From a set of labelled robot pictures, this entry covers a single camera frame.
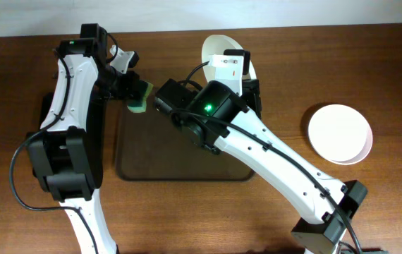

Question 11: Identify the white plate top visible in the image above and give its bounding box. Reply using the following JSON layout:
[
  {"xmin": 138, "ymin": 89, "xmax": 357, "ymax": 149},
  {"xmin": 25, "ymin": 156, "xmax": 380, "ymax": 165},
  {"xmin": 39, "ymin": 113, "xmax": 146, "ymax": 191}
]
[{"xmin": 201, "ymin": 35, "xmax": 257, "ymax": 81}]

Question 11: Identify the pale green plate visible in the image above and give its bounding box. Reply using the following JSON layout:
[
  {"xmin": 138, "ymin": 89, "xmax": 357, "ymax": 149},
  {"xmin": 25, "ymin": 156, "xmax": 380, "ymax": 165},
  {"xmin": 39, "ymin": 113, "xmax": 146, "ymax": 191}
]
[{"xmin": 331, "ymin": 145, "xmax": 372, "ymax": 165}]

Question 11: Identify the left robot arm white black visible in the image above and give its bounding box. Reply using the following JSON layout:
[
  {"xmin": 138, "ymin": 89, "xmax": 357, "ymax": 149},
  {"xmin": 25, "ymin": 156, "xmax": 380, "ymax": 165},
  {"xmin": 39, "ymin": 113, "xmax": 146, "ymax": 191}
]
[{"xmin": 26, "ymin": 23, "xmax": 152, "ymax": 253}]

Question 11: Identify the green yellow sponge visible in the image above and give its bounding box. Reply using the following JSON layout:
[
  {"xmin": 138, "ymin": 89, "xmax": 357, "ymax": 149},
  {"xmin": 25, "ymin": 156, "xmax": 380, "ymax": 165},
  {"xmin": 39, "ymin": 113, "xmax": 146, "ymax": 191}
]
[{"xmin": 126, "ymin": 80, "xmax": 153, "ymax": 114}]

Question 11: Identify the white plate with sauce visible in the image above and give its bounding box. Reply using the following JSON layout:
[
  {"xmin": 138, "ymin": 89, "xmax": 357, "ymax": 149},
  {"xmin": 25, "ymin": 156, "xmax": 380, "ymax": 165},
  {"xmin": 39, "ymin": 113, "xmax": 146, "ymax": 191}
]
[{"xmin": 307, "ymin": 104, "xmax": 373, "ymax": 162}]

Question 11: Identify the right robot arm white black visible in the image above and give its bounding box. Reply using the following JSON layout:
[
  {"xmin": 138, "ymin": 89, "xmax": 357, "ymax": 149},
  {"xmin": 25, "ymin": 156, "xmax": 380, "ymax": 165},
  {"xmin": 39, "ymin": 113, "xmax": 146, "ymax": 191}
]
[{"xmin": 154, "ymin": 79, "xmax": 367, "ymax": 253}]

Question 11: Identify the black tray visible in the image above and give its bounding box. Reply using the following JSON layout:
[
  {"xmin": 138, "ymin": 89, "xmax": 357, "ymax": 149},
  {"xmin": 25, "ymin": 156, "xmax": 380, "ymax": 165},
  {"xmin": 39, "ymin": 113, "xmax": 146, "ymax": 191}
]
[{"xmin": 38, "ymin": 92, "xmax": 105, "ymax": 190}]

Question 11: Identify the brown serving tray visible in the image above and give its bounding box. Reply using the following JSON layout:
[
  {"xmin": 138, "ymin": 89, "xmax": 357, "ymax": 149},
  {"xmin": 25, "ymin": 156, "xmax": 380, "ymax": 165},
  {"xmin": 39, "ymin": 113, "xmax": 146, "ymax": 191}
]
[{"xmin": 115, "ymin": 88, "xmax": 254, "ymax": 181}]

